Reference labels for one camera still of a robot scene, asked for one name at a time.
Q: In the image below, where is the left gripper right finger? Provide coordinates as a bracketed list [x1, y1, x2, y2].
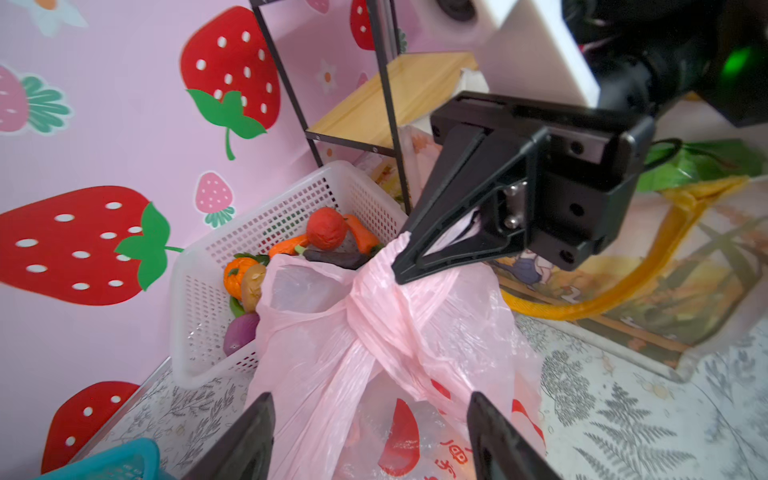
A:
[467, 391, 561, 480]

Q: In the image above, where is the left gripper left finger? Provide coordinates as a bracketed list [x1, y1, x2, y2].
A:
[183, 392, 276, 480]

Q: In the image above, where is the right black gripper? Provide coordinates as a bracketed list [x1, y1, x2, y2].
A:
[392, 92, 655, 285]

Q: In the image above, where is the pink plastic grocery bag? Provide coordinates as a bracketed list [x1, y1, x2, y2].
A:
[248, 235, 546, 479]

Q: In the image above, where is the green chips bag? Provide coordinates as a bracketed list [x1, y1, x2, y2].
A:
[636, 138, 767, 193]

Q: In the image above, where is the white paper grocery bag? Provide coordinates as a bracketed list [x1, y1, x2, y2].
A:
[490, 169, 767, 382]

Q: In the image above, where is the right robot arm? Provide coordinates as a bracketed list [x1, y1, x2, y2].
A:
[393, 1, 767, 284]

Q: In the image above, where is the teal plastic basket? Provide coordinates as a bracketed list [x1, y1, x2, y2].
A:
[39, 438, 174, 480]

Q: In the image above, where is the orange carrot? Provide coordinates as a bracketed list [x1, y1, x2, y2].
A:
[344, 215, 380, 254]

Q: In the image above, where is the purple onion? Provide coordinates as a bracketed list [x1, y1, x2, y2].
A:
[223, 312, 260, 357]

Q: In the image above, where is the green chili pepper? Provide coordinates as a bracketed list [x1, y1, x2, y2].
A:
[229, 297, 246, 318]

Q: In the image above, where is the purple eggplant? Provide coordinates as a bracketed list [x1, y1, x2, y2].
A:
[303, 249, 372, 270]

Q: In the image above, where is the white plastic basket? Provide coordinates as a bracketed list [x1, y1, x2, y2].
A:
[169, 160, 410, 390]

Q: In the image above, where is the red bell pepper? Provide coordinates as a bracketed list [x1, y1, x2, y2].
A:
[306, 207, 348, 251]

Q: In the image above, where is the brown potato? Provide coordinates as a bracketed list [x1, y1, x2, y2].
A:
[241, 263, 267, 313]

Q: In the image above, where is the small orange pumpkin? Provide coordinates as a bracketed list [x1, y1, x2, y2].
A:
[223, 257, 259, 300]

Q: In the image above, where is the black wire wooden shelf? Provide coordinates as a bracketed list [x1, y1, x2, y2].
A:
[251, 1, 477, 209]

